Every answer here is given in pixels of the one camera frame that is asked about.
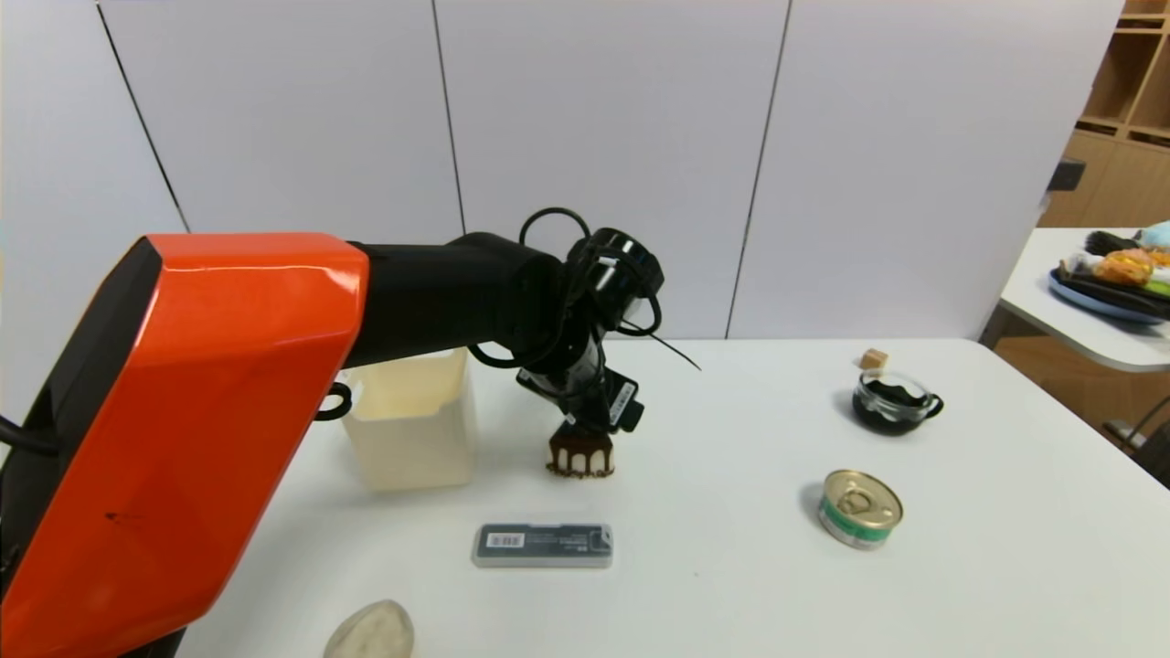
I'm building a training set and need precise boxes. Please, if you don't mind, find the glass cup with dark contents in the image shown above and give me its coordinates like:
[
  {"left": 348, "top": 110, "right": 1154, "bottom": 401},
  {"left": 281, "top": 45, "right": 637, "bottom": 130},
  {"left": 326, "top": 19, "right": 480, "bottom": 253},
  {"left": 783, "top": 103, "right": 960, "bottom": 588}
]
[{"left": 852, "top": 369, "right": 945, "bottom": 437}]

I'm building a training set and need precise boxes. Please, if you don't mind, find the orange toy food item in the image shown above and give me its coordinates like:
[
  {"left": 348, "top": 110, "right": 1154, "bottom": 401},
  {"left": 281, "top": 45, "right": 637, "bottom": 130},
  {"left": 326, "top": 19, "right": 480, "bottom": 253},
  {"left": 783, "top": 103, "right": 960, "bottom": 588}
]
[{"left": 1091, "top": 249, "right": 1156, "bottom": 286}]

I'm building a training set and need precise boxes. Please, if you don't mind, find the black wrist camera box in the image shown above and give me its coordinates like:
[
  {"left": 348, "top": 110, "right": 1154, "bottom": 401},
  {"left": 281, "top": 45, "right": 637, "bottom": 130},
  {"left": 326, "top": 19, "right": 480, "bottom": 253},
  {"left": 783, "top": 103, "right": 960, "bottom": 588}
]
[{"left": 603, "top": 370, "right": 646, "bottom": 432}]

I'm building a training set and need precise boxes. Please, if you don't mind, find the dark chair frame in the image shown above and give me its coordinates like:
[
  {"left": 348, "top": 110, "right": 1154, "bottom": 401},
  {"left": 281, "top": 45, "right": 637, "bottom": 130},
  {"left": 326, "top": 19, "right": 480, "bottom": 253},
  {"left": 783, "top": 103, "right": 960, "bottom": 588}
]
[{"left": 1103, "top": 393, "right": 1170, "bottom": 488}]

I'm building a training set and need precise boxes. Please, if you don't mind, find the blue tray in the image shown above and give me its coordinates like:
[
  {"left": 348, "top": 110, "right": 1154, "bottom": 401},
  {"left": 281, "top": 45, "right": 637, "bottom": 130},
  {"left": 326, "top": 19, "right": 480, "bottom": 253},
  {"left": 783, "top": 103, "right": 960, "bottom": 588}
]
[{"left": 1048, "top": 263, "right": 1170, "bottom": 325}]

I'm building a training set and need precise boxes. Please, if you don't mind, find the wooden shelf cabinet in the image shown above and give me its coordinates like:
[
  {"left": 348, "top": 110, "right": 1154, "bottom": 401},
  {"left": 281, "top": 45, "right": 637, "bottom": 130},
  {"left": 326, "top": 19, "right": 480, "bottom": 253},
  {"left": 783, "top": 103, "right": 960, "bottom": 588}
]
[{"left": 1037, "top": 0, "right": 1170, "bottom": 229}]

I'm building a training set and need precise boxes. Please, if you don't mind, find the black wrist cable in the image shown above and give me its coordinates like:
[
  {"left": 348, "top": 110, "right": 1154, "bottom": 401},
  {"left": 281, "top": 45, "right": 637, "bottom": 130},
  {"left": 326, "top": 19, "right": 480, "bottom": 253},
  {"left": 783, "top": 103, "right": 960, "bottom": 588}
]
[{"left": 471, "top": 207, "right": 703, "bottom": 372}]

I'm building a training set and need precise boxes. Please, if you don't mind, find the chocolate blueberry cake slice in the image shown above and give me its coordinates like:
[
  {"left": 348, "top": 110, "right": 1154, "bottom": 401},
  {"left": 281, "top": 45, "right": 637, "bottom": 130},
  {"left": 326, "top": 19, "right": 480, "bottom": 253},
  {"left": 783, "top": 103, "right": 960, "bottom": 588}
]
[{"left": 547, "top": 426, "right": 615, "bottom": 479}]

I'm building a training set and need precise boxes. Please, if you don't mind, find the white side table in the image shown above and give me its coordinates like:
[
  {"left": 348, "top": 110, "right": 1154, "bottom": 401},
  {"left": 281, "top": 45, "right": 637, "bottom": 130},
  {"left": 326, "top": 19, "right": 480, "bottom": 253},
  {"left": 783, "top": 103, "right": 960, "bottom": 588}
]
[{"left": 998, "top": 227, "right": 1170, "bottom": 374}]

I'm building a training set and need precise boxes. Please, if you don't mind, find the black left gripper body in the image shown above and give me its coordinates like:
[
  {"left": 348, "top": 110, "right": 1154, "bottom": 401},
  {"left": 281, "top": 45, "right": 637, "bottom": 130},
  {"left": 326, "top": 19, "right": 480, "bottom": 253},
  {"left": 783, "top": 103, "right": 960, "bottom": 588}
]
[{"left": 516, "top": 330, "right": 639, "bottom": 434}]

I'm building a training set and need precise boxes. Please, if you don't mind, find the cream plastic storage box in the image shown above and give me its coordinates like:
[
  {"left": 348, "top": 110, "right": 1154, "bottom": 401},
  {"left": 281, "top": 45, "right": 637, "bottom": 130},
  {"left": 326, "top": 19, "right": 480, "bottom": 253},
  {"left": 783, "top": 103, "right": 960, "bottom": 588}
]
[{"left": 340, "top": 347, "right": 478, "bottom": 493}]

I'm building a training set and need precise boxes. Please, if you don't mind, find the beige smooth stone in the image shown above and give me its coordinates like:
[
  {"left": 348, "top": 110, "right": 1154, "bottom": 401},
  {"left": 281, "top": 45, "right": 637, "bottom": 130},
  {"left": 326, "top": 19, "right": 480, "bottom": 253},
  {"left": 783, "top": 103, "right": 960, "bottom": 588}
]
[{"left": 324, "top": 599, "right": 416, "bottom": 658}]

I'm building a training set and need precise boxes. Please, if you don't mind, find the grey pencil lead case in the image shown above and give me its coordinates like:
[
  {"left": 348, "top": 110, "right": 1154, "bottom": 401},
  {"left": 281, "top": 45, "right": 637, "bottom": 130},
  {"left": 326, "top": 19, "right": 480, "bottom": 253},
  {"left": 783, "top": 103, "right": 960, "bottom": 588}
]
[{"left": 472, "top": 523, "right": 614, "bottom": 568}]

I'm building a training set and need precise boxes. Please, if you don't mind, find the green label tin can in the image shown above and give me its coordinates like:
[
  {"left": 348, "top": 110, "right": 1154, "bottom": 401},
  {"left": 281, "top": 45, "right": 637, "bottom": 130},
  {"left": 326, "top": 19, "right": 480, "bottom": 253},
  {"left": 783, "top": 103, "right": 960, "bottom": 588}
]
[{"left": 818, "top": 469, "right": 904, "bottom": 550}]

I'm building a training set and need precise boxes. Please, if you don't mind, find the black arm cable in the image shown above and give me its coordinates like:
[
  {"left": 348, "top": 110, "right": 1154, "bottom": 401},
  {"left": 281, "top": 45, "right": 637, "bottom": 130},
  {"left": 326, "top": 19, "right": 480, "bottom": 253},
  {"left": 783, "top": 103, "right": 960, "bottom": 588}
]
[{"left": 315, "top": 382, "right": 354, "bottom": 422}]

